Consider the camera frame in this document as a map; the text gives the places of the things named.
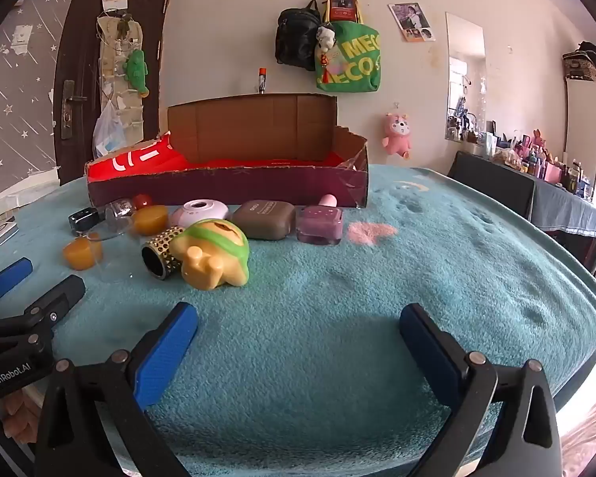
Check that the teal blanket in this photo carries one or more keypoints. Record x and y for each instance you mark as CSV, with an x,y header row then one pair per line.
x,y
328,283

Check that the clear plastic cup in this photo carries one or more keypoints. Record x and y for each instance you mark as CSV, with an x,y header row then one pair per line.
x,y
112,228

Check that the brown earbud case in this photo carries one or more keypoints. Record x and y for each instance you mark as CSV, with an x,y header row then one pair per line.
x,y
263,221

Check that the black backpack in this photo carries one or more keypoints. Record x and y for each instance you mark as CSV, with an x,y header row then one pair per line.
x,y
295,35

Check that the table with blue cloth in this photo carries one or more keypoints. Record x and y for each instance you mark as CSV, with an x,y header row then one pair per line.
x,y
561,203

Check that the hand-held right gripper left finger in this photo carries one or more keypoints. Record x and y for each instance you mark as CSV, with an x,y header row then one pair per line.
x,y
164,357

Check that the person's left hand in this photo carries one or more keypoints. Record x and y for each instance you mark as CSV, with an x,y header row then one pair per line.
x,y
20,415

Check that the dark nail polish bottle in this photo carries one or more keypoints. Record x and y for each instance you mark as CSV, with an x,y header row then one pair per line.
x,y
84,219

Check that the wall mirror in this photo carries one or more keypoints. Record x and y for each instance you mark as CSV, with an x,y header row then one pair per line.
x,y
464,59

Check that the clear plastic bag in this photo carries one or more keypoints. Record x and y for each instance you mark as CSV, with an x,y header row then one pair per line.
x,y
107,134

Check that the photo wall poster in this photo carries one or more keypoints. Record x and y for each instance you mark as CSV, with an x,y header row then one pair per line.
x,y
412,20

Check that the glitter nail polish red cap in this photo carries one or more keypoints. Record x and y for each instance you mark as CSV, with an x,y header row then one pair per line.
x,y
143,201

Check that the cardboard box with red lining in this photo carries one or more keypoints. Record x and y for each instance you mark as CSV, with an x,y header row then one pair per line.
x,y
258,124

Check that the orange round jar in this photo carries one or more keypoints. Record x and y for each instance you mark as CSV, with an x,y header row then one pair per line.
x,y
150,219

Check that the green plush toy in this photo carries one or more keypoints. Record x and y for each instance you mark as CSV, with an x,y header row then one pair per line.
x,y
136,69

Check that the dark bags on wardrobe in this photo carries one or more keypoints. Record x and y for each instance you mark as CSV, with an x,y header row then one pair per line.
x,y
583,62

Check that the pink plush toy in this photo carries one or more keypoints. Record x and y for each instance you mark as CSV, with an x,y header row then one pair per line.
x,y
397,134

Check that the yellow green turtle toy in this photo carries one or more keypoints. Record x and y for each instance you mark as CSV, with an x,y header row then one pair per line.
x,y
218,258

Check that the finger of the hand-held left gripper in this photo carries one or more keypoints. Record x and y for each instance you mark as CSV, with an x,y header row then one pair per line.
x,y
62,290
10,276

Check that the pink round device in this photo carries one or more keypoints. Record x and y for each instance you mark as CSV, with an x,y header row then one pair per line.
x,y
201,211

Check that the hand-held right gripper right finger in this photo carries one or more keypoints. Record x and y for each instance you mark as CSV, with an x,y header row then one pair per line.
x,y
427,353

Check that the red tassel charm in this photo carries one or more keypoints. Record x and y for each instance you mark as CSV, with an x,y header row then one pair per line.
x,y
324,67

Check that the beige hanging organizer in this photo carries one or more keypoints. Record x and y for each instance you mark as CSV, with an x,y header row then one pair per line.
x,y
112,59

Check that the orange round sponge puff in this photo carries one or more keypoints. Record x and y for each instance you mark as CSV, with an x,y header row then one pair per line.
x,y
79,254

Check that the purple nail polish pink cap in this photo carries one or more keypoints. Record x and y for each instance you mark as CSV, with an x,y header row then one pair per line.
x,y
319,223

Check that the white wardrobe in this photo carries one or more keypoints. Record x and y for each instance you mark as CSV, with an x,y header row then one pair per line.
x,y
581,124

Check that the green tote bag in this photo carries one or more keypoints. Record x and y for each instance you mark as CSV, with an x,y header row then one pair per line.
x,y
357,59

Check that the dark brown door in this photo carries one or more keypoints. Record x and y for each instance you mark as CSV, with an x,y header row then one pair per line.
x,y
79,35

